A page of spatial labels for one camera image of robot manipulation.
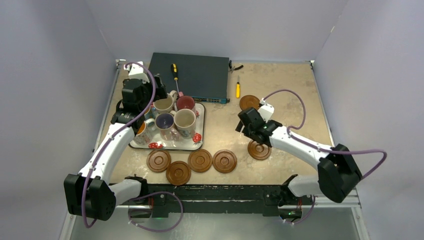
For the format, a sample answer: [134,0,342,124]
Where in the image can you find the orange interior mug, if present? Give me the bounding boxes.
[133,118,156,145]

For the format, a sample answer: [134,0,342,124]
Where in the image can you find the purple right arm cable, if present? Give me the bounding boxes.
[260,89,388,181]

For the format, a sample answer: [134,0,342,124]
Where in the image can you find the wooden coaster front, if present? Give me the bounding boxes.
[165,161,191,186]

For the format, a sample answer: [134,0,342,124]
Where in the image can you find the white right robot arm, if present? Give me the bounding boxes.
[235,107,363,204]

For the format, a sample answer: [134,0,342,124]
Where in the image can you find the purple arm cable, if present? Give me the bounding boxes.
[81,61,157,229]
[260,89,388,181]

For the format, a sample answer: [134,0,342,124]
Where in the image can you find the cream floral mug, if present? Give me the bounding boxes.
[174,109,196,139]

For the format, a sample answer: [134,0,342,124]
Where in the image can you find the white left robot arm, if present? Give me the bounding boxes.
[63,75,167,221]

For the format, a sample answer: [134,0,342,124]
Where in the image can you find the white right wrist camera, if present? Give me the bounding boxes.
[257,103,275,122]

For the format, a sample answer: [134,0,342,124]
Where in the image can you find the pink mug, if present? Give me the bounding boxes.
[176,95,196,112]

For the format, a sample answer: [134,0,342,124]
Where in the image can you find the black yellow long screwdriver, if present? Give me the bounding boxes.
[171,63,180,93]

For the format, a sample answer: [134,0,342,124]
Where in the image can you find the dark network switch box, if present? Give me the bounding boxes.
[149,52,230,104]

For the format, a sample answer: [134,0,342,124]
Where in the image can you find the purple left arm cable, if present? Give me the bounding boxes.
[81,61,157,229]

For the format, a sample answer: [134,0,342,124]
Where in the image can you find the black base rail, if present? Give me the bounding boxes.
[124,183,313,218]

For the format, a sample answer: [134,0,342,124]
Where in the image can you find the purple interior mug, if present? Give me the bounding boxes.
[155,113,180,141]

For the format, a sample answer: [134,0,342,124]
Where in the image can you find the wooden coaster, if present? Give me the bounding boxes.
[146,150,172,173]
[239,95,260,110]
[247,140,272,161]
[165,161,191,186]
[187,149,213,173]
[212,149,237,174]

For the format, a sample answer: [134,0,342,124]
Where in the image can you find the black handled pliers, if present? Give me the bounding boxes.
[228,60,244,73]

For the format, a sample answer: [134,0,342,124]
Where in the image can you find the white strawberry tray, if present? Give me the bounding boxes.
[129,102,206,151]

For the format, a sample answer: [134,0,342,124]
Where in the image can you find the small yellow screwdriver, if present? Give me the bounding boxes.
[235,76,241,99]

